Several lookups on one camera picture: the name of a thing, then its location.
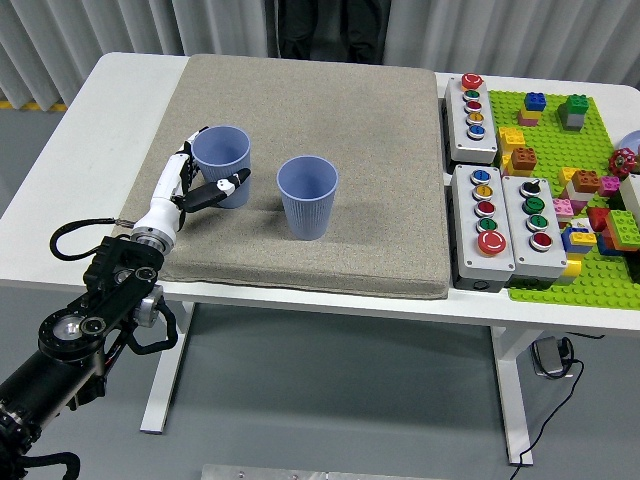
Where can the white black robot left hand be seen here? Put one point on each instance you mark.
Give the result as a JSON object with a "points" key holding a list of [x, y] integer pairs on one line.
{"points": [[160, 212]]}

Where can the blue ribbed plastic cup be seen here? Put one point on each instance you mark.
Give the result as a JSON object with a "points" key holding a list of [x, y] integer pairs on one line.
{"points": [[307, 215], [220, 150]]}

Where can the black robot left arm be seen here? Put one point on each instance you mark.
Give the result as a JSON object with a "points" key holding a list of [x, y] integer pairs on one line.
{"points": [[65, 350]]}

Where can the white table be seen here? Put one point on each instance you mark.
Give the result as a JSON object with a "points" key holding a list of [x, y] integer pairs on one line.
{"points": [[125, 100]]}

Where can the yellow black floor tape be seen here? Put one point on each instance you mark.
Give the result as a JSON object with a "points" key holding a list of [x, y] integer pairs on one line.
{"points": [[30, 105]]}

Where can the grey curtain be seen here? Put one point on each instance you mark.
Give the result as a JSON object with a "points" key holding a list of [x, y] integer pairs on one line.
{"points": [[150, 25]]}

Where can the grey-brown cushion mat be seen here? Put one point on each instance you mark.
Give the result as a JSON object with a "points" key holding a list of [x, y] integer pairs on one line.
{"points": [[350, 175]]}

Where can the grey five-button control box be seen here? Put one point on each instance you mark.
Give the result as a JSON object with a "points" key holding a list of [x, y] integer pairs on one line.
{"points": [[465, 225], [457, 125]]}

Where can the yellow building block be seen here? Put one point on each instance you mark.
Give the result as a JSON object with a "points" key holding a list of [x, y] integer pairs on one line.
{"points": [[511, 137], [566, 176]]}

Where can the brown building block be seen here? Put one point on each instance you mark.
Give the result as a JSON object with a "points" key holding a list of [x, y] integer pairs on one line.
{"points": [[524, 160], [586, 181]]}

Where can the blue yellow pink block stack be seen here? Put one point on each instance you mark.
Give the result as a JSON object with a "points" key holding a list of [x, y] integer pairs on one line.
{"points": [[532, 107]]}

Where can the green building-block baseplate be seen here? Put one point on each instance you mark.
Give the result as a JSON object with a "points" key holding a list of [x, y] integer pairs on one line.
{"points": [[550, 140]]}

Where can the pink building block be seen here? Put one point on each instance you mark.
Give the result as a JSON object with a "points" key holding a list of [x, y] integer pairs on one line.
{"points": [[609, 186], [562, 206]]}

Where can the grey power adapter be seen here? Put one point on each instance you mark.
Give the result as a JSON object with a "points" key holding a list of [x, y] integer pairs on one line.
{"points": [[547, 357]]}

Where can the white building block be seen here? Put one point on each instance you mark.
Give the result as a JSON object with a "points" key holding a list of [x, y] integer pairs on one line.
{"points": [[580, 196]]}

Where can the green grey block stack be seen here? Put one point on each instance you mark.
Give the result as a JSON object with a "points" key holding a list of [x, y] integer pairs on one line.
{"points": [[575, 112]]}

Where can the red building block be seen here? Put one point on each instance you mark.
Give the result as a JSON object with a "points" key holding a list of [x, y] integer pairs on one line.
{"points": [[597, 219]]}

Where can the green building block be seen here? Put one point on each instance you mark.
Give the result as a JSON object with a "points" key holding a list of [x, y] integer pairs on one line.
{"points": [[622, 229]]}

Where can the red valve handwheel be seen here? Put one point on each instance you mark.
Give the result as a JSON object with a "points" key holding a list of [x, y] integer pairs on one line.
{"points": [[621, 162]]}

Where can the white box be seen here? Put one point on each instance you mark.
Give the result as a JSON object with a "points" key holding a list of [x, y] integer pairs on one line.
{"points": [[632, 197]]}

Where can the lilac bowl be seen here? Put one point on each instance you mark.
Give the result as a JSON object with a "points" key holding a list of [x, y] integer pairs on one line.
{"points": [[632, 141]]}

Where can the grey selector switch control box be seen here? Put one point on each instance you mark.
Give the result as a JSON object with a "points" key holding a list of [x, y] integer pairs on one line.
{"points": [[515, 225]]}

